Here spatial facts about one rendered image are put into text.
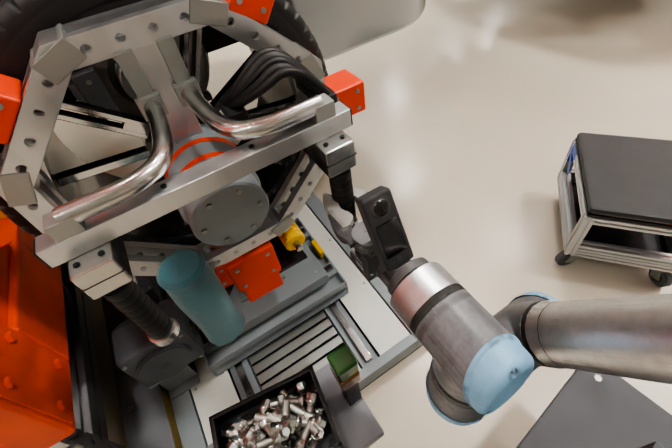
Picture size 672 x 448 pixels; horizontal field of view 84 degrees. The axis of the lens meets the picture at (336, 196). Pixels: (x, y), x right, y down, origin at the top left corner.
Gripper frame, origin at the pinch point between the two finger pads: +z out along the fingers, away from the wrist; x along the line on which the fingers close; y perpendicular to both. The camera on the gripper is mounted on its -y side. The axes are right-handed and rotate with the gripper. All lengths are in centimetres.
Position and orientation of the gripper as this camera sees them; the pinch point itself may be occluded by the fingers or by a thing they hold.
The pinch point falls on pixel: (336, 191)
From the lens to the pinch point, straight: 63.5
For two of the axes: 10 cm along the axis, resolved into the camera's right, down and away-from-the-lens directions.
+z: -5.2, -5.8, 6.3
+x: 8.4, -4.5, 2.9
